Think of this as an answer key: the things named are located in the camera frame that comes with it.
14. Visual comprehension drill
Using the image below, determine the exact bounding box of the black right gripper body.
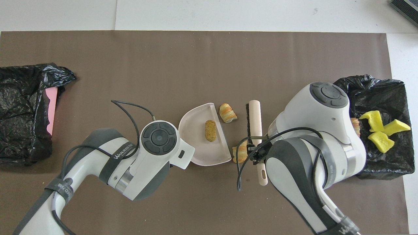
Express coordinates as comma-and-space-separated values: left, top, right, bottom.
260, 141, 272, 163

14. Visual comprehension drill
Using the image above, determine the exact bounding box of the orange striped croissant piece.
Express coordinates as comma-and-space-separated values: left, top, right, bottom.
232, 140, 249, 164
219, 103, 238, 123

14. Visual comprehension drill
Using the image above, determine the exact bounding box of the beige handled hand brush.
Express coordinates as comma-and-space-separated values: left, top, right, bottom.
246, 100, 269, 186

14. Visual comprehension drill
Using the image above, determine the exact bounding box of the brown breaded nugget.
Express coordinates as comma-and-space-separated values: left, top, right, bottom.
205, 120, 217, 142

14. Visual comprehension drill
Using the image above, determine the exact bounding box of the pale pink plastic dustpan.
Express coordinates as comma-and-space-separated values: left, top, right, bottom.
178, 103, 232, 166

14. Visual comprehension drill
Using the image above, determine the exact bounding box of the beige crusty bread chunk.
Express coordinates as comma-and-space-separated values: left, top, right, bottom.
351, 117, 362, 137

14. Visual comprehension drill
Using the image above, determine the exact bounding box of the yellow sponge piece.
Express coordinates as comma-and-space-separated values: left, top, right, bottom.
368, 131, 395, 153
382, 119, 411, 136
359, 110, 384, 133

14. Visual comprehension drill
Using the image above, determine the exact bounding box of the black plastic trash bag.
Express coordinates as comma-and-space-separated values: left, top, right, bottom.
0, 63, 77, 166
333, 74, 416, 180

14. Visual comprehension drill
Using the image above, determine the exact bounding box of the pink plastic bin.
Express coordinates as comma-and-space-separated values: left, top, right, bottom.
45, 87, 58, 136

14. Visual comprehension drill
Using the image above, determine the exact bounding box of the brown paper table mat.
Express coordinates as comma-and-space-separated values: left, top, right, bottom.
0, 31, 410, 235

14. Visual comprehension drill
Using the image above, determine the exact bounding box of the dark ribbed device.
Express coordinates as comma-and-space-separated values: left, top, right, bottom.
390, 0, 418, 28

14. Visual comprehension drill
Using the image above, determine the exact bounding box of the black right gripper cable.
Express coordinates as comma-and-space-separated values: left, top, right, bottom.
236, 127, 325, 193

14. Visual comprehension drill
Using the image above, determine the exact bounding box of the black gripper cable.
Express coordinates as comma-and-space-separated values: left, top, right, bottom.
49, 100, 156, 235
236, 127, 325, 193

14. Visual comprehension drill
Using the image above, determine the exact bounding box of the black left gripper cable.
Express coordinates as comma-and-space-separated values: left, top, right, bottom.
49, 100, 156, 235

